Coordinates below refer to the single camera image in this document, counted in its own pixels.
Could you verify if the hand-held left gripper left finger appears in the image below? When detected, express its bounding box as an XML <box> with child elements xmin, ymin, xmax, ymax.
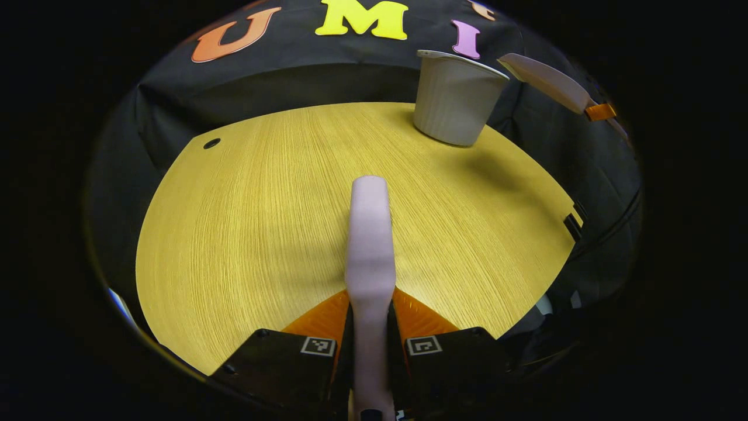
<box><xmin>210</xmin><ymin>289</ymin><xmax>353</xmax><ymax>421</ymax></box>

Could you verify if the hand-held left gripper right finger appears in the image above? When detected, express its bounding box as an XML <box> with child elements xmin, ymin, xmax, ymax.
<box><xmin>389</xmin><ymin>288</ymin><xmax>509</xmax><ymax>421</ymax></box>

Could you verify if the pink grey dustpan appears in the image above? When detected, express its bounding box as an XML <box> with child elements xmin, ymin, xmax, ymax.
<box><xmin>498</xmin><ymin>53</ymin><xmax>594</xmax><ymax>115</ymax></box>

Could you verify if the grey ribbed garbage bin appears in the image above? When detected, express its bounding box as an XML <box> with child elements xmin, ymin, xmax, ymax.
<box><xmin>413</xmin><ymin>50</ymin><xmax>510</xmax><ymax>147</ymax></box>

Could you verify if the small pink broom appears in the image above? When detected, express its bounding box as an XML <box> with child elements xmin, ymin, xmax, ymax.
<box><xmin>345</xmin><ymin>175</ymin><xmax>397</xmax><ymax>421</ymax></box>

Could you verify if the black backdrop cloth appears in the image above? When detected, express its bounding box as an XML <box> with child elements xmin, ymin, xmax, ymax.
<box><xmin>88</xmin><ymin>0</ymin><xmax>643</xmax><ymax>328</ymax></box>

